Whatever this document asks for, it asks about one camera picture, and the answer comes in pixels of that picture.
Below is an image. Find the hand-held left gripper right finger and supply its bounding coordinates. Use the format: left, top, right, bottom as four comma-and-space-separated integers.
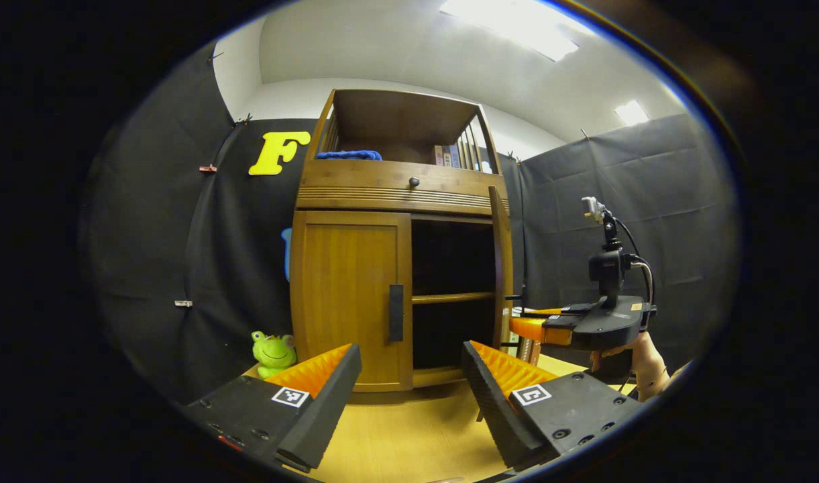
461, 340, 645, 470

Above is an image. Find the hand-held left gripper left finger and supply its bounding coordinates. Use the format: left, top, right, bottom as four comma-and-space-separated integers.
181, 343, 363, 474

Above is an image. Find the wooden shoe cabinet door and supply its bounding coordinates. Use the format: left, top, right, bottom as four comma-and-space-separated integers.
292, 211, 413, 393
488, 186, 515, 350

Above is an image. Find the wooden double-door shoe cabinet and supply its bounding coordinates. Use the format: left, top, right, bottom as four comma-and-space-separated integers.
290, 89, 515, 407

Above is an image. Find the green frog toy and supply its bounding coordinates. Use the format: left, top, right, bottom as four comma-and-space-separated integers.
251, 330, 298, 380

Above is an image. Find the small ceiling light panel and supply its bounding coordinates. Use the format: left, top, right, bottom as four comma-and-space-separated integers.
614, 99, 651, 127

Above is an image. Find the wooden drawer with black knob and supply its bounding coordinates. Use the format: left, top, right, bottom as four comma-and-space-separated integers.
298, 160, 507, 202

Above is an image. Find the black backdrop cloth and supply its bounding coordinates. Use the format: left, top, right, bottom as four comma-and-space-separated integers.
80, 40, 739, 403

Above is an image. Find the blue folded cloth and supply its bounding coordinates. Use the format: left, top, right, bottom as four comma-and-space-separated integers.
315, 150, 383, 162

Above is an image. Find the large ceiling light panel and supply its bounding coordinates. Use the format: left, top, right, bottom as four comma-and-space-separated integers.
439, 0, 581, 63

